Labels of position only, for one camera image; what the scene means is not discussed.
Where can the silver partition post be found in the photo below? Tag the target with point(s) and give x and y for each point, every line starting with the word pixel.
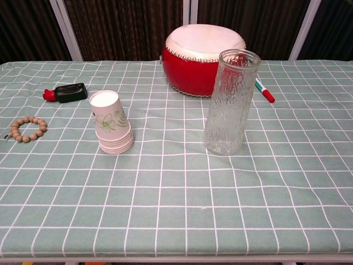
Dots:
pixel 304 30
pixel 67 30
pixel 190 11

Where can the red green white marker pen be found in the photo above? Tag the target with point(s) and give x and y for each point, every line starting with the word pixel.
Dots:
pixel 264 92

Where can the dark brown partition panel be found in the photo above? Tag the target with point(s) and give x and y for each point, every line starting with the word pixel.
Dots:
pixel 124 27
pixel 262 19
pixel 27 27
pixel 333 27

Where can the red drum white skin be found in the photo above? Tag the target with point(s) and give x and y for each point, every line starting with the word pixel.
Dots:
pixel 187 71

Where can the white table frame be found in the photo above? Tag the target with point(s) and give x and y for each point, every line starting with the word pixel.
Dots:
pixel 176 259

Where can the black bottle red cap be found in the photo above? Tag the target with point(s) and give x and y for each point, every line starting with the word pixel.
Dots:
pixel 70 92

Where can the green white checked tablecloth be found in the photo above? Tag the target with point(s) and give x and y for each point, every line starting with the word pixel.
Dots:
pixel 176 193

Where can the clear glass cup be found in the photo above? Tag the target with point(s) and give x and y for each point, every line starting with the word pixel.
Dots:
pixel 226 124

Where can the stacked white paper cups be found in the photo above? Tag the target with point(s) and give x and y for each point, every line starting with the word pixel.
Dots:
pixel 110 124

